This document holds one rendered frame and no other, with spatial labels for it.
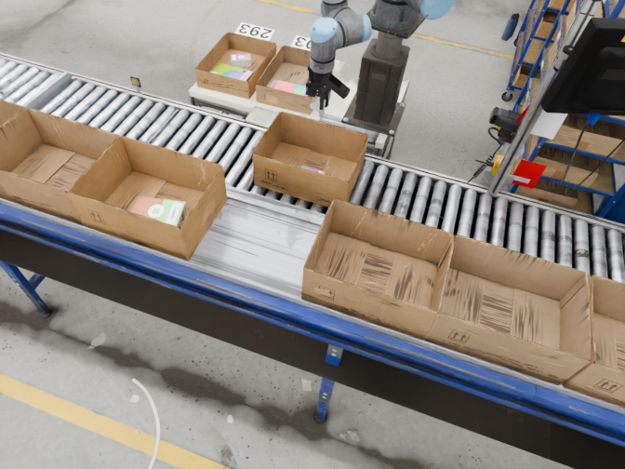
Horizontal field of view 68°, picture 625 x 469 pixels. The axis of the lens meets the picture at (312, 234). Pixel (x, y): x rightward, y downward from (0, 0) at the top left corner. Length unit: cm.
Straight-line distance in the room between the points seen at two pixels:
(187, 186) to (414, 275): 87
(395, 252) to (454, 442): 104
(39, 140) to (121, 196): 45
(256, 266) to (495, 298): 77
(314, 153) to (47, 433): 166
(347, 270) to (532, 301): 59
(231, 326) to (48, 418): 104
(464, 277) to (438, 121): 223
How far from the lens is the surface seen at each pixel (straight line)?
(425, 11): 180
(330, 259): 152
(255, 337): 167
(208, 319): 172
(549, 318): 162
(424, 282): 153
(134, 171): 185
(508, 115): 192
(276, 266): 150
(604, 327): 170
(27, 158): 204
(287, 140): 209
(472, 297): 155
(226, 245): 156
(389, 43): 208
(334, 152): 203
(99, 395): 239
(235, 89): 236
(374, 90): 215
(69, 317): 262
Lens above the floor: 212
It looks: 52 degrees down
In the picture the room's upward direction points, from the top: 5 degrees clockwise
